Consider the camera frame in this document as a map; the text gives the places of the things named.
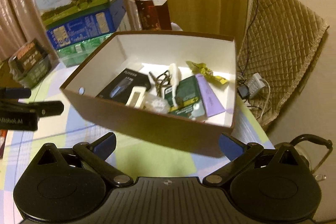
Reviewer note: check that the blue milk carton box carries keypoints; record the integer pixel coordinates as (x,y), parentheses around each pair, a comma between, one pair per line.
(89,26)

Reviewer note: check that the yellow snack packet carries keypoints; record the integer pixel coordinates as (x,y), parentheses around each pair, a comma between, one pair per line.
(208,74)

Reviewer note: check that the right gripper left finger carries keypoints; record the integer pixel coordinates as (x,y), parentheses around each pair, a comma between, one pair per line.
(95,154)

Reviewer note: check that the white power strip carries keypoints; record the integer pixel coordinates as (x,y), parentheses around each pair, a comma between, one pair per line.
(249,89)

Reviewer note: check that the dark red gift bag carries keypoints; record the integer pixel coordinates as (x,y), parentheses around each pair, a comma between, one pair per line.
(153,14)

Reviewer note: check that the black FLYCO shaver box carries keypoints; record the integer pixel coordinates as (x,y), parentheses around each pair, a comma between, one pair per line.
(119,89)

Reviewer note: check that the purple cylindrical bottle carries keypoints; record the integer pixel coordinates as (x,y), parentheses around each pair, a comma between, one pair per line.
(211,102)

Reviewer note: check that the green shrink-wrapped carton pack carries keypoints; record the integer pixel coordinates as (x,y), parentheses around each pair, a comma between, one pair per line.
(75,54)

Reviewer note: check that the checked tablecloth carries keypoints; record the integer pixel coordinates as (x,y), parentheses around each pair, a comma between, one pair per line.
(130,155)

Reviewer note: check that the black metal chair frame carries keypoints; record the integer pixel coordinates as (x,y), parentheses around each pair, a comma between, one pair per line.
(314,150)

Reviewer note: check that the quilted tan chair cover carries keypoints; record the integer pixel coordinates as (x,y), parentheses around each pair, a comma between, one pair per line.
(283,41)

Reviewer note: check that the white hair claw clip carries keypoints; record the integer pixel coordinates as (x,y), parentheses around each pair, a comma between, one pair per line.
(137,97)

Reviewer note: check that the dark green product card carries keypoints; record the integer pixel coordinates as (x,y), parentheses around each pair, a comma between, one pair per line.
(188,99)

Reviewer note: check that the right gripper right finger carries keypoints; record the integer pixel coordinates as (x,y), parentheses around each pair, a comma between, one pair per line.
(240,155)

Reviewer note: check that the clear plastic bag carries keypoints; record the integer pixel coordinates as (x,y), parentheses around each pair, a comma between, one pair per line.
(156,104)

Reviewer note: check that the tortoiseshell hair clip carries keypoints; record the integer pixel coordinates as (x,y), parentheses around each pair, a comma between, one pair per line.
(161,81)

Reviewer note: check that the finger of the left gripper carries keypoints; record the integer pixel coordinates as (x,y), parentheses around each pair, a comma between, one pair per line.
(43,109)
(14,93)

